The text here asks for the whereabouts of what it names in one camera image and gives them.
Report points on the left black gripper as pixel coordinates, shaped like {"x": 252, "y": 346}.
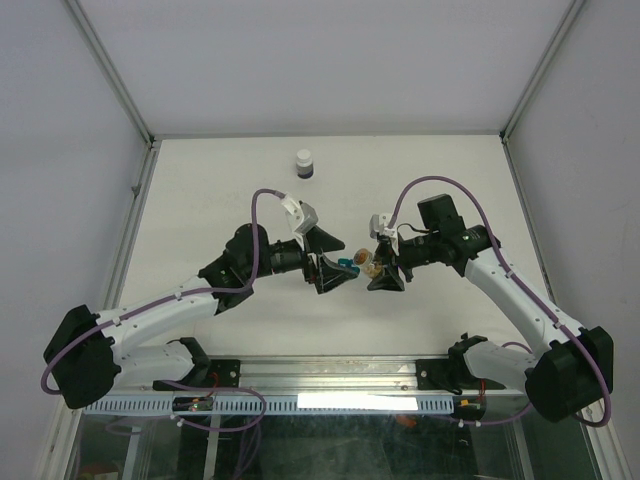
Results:
{"x": 327, "y": 275}

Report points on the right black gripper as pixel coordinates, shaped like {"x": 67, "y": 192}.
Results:
{"x": 385, "y": 255}

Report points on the teal pill box compartments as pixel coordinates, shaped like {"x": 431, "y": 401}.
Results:
{"x": 349, "y": 264}

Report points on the amber pill bottle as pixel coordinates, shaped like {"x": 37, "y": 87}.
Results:
{"x": 372, "y": 270}

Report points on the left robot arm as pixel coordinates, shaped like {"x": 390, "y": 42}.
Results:
{"x": 92, "y": 353}

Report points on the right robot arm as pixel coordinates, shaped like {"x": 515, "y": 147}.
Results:
{"x": 566, "y": 368}

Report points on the white cap dark bottle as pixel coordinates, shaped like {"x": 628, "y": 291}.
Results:
{"x": 304, "y": 164}

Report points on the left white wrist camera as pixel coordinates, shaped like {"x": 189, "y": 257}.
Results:
{"x": 301, "y": 218}

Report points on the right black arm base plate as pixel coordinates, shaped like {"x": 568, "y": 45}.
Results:
{"x": 445, "y": 374}

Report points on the aluminium front rail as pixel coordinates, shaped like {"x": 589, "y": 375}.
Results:
{"x": 330, "y": 372}

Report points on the grey slotted cable duct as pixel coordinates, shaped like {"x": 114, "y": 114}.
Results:
{"x": 245, "y": 404}

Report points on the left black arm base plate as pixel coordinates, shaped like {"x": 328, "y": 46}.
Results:
{"x": 219, "y": 372}

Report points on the right aluminium frame post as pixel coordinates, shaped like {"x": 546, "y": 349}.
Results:
{"x": 562, "y": 30}

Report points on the aluminium frame post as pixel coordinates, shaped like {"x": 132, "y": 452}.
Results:
{"x": 562, "y": 30}
{"x": 103, "y": 60}

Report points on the left aluminium frame post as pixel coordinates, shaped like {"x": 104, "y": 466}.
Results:
{"x": 103, "y": 60}

